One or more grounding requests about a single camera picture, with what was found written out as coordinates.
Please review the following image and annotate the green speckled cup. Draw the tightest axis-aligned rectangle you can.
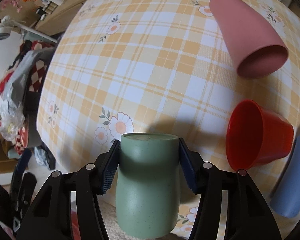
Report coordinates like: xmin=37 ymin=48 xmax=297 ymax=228
xmin=115 ymin=133 xmax=180 ymax=239

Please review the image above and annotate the blue plastic cup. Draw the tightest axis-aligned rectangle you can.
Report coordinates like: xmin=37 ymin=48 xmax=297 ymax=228
xmin=270 ymin=135 xmax=300 ymax=218

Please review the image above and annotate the red plastic cup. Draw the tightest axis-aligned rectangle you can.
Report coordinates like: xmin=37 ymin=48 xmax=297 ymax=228
xmin=225 ymin=99 xmax=294 ymax=171

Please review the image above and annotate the pink plastic cup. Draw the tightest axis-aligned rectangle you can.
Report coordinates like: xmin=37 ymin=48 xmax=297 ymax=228
xmin=209 ymin=0 xmax=288 ymax=79

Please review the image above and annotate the red checkered cloth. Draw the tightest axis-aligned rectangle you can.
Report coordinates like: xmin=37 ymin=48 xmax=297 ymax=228
xmin=0 ymin=41 xmax=55 ymax=155

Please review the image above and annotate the grey plastic bag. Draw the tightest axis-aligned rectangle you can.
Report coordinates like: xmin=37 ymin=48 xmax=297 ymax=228
xmin=0 ymin=47 xmax=54 ymax=141

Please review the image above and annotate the white standing fan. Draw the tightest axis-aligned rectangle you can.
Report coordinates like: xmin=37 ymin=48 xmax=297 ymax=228
xmin=0 ymin=15 xmax=58 ymax=43

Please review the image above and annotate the low wooden cabinet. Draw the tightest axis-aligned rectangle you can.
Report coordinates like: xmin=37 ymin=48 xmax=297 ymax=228
xmin=0 ymin=0 xmax=86 ymax=35

